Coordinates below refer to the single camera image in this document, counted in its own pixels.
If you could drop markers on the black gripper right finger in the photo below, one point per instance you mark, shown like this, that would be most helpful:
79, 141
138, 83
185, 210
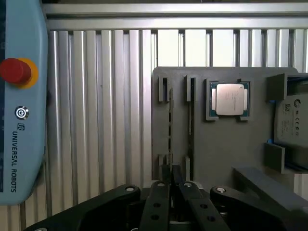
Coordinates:
192, 199

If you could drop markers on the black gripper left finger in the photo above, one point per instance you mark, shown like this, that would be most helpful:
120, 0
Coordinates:
157, 199

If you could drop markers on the dark RAM stick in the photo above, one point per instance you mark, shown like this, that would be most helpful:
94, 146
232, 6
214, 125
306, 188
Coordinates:
191, 125

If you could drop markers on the grey parts rack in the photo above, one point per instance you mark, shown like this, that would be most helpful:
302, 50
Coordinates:
223, 149

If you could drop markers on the silver CPU with green board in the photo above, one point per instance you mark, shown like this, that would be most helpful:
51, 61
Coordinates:
229, 99

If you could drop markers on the silver disk drive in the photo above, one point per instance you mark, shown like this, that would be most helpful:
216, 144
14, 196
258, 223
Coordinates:
292, 125

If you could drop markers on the light blue teach pendant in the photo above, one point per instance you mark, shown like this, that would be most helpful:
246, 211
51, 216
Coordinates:
22, 134

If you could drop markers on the aluminium frame rail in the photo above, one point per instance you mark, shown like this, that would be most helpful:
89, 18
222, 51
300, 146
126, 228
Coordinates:
168, 14

